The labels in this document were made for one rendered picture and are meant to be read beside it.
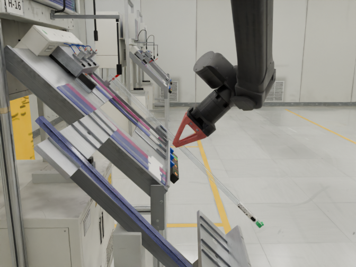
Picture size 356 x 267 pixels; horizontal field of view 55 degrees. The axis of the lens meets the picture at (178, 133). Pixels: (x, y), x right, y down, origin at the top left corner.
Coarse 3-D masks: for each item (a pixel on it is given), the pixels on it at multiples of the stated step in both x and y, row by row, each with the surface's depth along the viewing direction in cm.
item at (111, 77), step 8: (112, 80) 76; (120, 88) 77; (128, 96) 77; (136, 104) 77; (144, 112) 78; (152, 120) 78; (160, 128) 78; (168, 136) 79; (184, 152) 79; (192, 160) 80; (200, 168) 80; (208, 176) 80; (216, 184) 81; (224, 192) 81; (232, 200) 81; (256, 224) 82
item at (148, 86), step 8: (144, 32) 599; (144, 40) 601; (144, 48) 612; (152, 64) 600; (136, 72) 668; (160, 72) 604; (136, 80) 671; (168, 80) 603; (144, 88) 609; (152, 88) 611; (152, 96) 613; (168, 96) 610; (152, 104) 616; (160, 104) 614; (168, 104) 613; (152, 112) 620; (168, 112) 616; (168, 120) 620
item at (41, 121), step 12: (36, 120) 56; (48, 132) 57; (60, 144) 57; (72, 156) 57; (84, 168) 57; (96, 180) 57; (108, 192) 58; (120, 204) 58; (132, 216) 58; (144, 228) 58; (156, 240) 58; (168, 252) 59; (180, 264) 59
